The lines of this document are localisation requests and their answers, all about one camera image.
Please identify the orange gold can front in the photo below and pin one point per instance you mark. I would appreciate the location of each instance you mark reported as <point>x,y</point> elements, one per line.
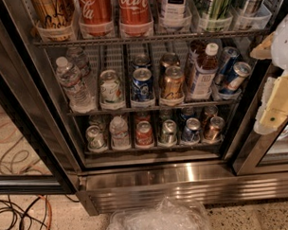
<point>172,83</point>

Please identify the red bull can behind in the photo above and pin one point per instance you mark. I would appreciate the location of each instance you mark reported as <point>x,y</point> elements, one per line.
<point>228,56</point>

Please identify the juice bottle behind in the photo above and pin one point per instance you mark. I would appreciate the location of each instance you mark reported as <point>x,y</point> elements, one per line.
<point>196,48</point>

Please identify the blue can shelf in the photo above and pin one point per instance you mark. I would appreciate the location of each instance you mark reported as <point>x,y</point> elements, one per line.
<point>142,85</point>
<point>191,130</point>

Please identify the blue can front middle shelf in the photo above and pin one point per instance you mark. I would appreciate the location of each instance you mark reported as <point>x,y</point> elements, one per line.
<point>142,85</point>

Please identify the yellow can top shelf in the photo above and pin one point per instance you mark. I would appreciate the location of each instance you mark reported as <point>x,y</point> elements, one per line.
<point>55,16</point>

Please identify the clear plastic bag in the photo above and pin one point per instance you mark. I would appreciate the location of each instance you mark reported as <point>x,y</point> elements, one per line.
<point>168,214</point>

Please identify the blue can behind middle shelf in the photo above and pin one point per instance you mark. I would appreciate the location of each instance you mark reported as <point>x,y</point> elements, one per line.
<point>141,61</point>

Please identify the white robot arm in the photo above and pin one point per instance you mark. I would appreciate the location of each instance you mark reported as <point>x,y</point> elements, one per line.
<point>279,48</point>

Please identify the red bull can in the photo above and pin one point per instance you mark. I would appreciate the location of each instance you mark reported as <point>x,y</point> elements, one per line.
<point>237,75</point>
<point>228,56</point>

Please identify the blue can bottom shelf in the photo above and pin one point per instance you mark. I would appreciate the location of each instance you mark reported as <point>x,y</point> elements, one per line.
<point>191,130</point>

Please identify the red can bottom shelf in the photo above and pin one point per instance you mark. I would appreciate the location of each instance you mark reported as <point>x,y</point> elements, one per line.
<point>144,133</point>

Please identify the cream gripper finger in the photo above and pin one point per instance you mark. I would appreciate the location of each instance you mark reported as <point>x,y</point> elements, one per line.
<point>274,105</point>
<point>263,50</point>

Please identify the clear water bottle behind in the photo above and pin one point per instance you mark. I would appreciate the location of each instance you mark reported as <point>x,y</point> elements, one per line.
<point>78,56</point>

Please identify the red coca cola can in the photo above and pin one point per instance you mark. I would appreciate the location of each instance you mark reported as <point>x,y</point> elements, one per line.
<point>96,16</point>
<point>134,14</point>

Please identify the silver green can top right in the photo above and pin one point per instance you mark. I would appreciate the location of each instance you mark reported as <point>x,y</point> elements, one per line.
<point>248,8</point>

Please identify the white label bottle top shelf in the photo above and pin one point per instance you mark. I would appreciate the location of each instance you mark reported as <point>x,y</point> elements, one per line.
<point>172,13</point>

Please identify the small water bottle bottom shelf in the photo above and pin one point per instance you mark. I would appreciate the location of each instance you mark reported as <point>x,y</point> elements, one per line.
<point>120,133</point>

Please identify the stainless steel fridge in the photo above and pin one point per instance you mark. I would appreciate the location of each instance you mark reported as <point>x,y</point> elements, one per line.
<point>240,169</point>

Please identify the silver green can bottom shelf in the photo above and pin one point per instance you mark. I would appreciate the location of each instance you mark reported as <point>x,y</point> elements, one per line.
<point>168,132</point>

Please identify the clear water bottle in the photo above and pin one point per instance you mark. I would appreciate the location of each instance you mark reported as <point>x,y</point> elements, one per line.
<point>74,86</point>
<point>78,56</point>

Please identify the green striped can top shelf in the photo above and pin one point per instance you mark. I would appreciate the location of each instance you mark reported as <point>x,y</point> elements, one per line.
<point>213,14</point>

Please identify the red bull can front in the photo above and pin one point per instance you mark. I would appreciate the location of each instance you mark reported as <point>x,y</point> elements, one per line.
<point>237,75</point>

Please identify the white green can middle shelf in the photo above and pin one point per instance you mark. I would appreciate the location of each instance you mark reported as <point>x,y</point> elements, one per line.
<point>110,86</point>

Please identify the white label juice bottle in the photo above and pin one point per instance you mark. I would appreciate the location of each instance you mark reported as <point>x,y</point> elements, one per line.
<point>204,71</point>

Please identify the open glass fridge door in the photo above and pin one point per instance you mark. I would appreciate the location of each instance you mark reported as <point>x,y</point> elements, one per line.
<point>18,124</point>

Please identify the silver can bottom shelf left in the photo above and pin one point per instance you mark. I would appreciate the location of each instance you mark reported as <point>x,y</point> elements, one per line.
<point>95,138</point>

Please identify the clear water bottle front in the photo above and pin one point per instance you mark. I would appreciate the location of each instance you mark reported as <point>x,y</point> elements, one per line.
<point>74,86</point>

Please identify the red coca cola can right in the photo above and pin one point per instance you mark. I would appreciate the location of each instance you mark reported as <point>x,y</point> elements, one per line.
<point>134,14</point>

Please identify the orange gold can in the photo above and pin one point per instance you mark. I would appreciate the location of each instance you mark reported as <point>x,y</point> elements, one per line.
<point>172,83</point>
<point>167,60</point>

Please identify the copper can behind bottom shelf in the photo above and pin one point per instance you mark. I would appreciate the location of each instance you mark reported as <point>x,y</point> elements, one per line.
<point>207,113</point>

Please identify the orange gold can behind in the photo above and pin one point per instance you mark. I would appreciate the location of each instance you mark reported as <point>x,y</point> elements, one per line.
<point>167,60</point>

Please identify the red coca cola can left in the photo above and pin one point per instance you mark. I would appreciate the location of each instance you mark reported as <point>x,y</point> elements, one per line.
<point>96,16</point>

